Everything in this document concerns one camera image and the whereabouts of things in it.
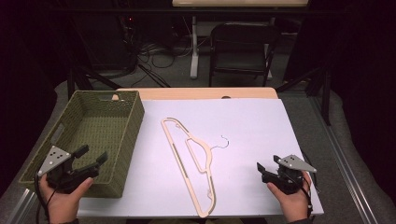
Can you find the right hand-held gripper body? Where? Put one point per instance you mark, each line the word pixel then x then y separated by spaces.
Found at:
pixel 291 179

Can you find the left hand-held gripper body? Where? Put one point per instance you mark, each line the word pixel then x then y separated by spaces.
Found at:
pixel 57 157

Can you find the green woven basket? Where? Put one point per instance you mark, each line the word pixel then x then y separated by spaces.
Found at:
pixel 96 130

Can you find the beige clothes hanger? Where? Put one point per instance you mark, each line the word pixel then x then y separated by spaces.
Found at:
pixel 208 155

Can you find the person's right hand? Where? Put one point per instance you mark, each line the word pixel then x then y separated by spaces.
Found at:
pixel 295 203

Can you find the person's left hand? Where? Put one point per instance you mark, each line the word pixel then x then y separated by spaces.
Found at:
pixel 63 205

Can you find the white board mat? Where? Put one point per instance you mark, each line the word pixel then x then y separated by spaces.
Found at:
pixel 249 130

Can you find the black metal stand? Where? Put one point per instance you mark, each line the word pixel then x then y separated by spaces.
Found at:
pixel 325 93
pixel 79 77

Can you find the black folding chair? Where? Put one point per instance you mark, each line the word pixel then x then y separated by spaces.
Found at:
pixel 239 63

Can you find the white desk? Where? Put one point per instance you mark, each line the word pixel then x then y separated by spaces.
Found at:
pixel 194 56

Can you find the metal floor rail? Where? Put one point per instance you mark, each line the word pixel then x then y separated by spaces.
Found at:
pixel 345 161
pixel 21 207

